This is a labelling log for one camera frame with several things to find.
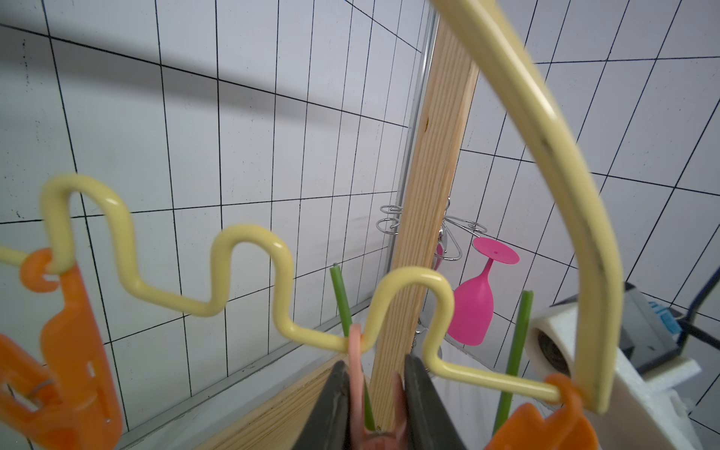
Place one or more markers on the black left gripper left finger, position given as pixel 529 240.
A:
pixel 327 427

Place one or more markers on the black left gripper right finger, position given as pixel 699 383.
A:
pixel 429 425

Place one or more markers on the white tulip flower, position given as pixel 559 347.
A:
pixel 346 323

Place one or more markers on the orange end clothespin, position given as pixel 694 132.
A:
pixel 566 428

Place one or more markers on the magenta plastic wine glass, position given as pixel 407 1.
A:
pixel 474 302

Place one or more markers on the orange middle clothespin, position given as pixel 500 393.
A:
pixel 68 400

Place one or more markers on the wooden hanging rack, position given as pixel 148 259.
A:
pixel 435 151

